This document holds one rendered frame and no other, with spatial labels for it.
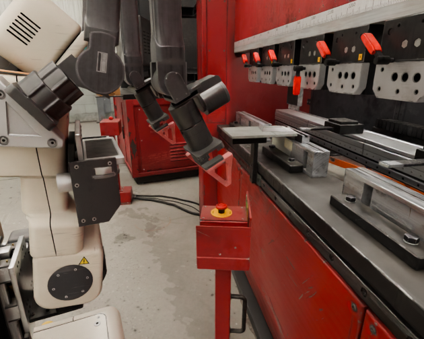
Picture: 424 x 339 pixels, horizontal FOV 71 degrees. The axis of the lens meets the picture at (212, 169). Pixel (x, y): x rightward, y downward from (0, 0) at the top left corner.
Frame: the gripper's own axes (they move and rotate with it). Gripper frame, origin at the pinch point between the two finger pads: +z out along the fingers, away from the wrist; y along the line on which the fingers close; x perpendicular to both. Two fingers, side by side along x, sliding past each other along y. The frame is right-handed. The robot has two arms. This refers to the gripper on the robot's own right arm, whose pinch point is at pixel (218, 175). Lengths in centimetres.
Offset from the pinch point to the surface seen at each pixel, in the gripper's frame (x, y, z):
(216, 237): 7.2, 8.1, 21.5
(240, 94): -68, 121, 26
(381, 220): -24.9, -20.1, 22.9
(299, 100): -50, 34, 11
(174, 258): 30, 109, 97
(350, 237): -16.4, -18.9, 22.0
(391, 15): -48, -11, -15
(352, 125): -66, 27, 31
